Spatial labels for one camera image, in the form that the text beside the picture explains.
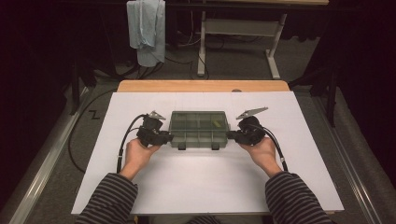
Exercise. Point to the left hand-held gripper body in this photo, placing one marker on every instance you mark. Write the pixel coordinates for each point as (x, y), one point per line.
(151, 130)

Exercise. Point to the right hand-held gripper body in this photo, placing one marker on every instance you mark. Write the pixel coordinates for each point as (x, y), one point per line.
(250, 132)

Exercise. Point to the grey plastic compartment box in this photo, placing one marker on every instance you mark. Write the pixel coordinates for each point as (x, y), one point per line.
(198, 129)

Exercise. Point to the person's right hand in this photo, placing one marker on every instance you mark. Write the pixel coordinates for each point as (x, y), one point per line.
(264, 155)

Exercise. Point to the person's left hand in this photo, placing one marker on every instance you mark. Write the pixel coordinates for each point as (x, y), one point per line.
(138, 157)

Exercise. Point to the white table sheet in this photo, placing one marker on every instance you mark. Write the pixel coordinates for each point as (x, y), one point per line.
(202, 180)

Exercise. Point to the black metal stand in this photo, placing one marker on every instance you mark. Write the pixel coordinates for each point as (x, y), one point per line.
(331, 99)
(75, 90)

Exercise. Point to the person's striped clothing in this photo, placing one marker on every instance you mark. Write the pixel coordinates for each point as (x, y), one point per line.
(204, 220)

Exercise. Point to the light blue hanging cloth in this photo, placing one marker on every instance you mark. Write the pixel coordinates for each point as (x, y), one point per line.
(146, 28)

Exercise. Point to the metal floor rail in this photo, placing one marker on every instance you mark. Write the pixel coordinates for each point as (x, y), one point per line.
(348, 161)
(43, 165)

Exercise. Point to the white metal desk frame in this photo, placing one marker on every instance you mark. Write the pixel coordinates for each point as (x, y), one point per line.
(239, 27)

